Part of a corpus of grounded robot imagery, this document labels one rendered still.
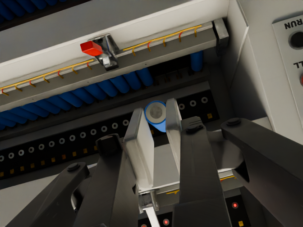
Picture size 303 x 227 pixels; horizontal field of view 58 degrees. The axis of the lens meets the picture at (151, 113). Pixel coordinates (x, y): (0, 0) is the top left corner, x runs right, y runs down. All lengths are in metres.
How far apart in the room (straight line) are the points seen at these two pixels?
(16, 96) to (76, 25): 0.14
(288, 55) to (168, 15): 0.14
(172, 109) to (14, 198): 0.27
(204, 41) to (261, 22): 0.07
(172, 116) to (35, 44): 0.24
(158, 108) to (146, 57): 0.17
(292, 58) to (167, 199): 0.23
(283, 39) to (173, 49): 0.13
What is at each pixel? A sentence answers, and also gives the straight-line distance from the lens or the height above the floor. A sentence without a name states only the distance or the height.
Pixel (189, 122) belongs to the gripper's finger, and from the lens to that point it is 0.16.
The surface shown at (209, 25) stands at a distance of 0.37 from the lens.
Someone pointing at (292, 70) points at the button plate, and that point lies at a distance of 0.33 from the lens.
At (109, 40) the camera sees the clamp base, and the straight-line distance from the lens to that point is 0.34.
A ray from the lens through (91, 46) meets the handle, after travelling 0.27.
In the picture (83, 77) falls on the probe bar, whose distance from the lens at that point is 0.38.
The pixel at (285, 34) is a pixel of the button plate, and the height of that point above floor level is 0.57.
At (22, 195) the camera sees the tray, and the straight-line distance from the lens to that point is 0.38.
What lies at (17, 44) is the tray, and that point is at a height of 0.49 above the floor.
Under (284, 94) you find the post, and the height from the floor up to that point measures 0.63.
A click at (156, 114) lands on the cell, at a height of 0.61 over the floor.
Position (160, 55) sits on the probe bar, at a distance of 0.36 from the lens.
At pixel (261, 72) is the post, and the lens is 0.32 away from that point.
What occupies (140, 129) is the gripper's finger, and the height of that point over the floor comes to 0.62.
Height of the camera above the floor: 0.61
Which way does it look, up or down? 1 degrees down
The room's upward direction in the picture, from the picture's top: 164 degrees clockwise
